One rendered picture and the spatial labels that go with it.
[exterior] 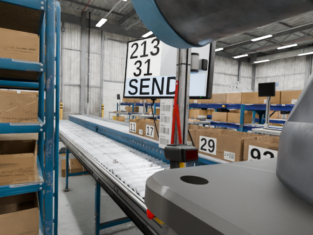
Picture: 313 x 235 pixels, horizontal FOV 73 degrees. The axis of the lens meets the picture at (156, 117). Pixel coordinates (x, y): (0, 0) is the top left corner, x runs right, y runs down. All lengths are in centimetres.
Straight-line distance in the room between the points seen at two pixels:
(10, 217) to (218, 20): 87
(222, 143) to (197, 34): 123
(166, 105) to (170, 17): 63
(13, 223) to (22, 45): 59
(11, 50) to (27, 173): 41
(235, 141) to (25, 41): 114
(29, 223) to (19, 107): 40
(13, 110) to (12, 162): 17
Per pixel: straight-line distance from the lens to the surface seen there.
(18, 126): 81
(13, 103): 84
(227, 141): 140
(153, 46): 107
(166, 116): 83
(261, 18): 20
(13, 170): 86
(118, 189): 136
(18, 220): 93
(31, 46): 86
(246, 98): 690
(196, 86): 88
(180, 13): 22
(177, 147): 69
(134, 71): 111
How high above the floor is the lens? 121
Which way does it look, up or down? 3 degrees down
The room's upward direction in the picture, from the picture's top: 2 degrees clockwise
